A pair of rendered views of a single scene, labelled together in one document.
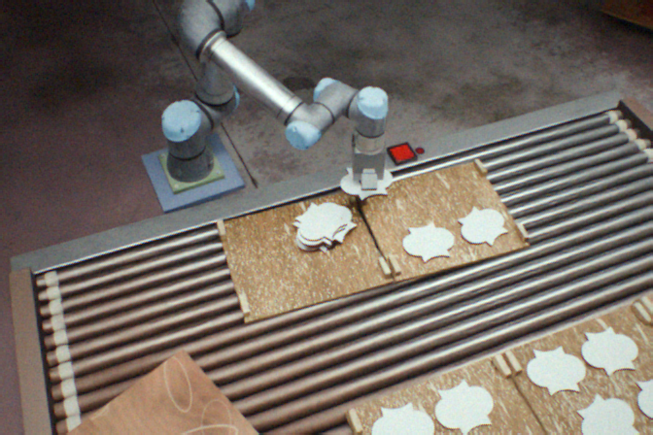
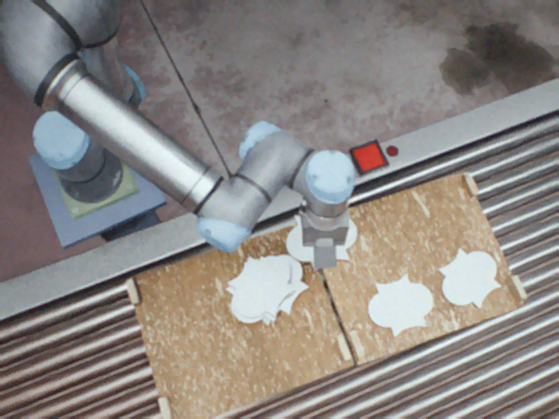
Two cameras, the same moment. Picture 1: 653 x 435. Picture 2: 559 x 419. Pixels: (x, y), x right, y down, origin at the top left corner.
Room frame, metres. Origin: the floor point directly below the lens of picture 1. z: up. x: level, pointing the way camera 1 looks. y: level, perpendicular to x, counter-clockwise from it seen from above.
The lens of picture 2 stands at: (0.88, -0.05, 2.15)
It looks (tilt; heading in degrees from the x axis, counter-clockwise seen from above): 72 degrees down; 352
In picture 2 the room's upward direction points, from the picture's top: 7 degrees clockwise
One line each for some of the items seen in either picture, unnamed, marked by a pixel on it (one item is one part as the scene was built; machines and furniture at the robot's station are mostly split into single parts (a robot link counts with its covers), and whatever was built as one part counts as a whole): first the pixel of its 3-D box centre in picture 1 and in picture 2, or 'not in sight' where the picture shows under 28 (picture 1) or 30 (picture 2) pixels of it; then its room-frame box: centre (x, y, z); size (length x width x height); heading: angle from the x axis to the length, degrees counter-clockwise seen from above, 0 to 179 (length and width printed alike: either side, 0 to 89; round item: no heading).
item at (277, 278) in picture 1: (301, 252); (238, 322); (1.13, 0.07, 0.93); 0.41 x 0.35 x 0.02; 109
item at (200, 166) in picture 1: (189, 154); (86, 167); (1.50, 0.44, 0.94); 0.15 x 0.15 x 0.10
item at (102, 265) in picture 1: (360, 190); (315, 214); (1.39, -0.11, 0.90); 1.95 x 0.05 x 0.05; 112
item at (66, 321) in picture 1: (381, 225); (340, 269); (1.25, -0.16, 0.90); 1.95 x 0.05 x 0.05; 112
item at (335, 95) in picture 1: (334, 101); (272, 162); (1.31, -0.02, 1.32); 0.11 x 0.11 x 0.08; 56
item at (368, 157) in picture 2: (401, 153); (368, 158); (1.53, -0.24, 0.92); 0.06 x 0.06 x 0.01; 22
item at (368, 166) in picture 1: (367, 162); (323, 231); (1.25, -0.11, 1.17); 0.12 x 0.09 x 0.16; 2
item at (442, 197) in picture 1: (438, 218); (414, 263); (1.26, -0.33, 0.93); 0.41 x 0.35 x 0.02; 108
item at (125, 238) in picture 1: (352, 178); (303, 192); (1.46, -0.08, 0.89); 2.08 x 0.08 x 0.06; 112
